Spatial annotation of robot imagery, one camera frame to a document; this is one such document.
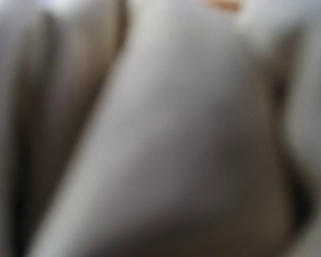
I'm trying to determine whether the beige folding umbrella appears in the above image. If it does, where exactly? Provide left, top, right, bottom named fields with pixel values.
left=0, top=1, right=321, bottom=256

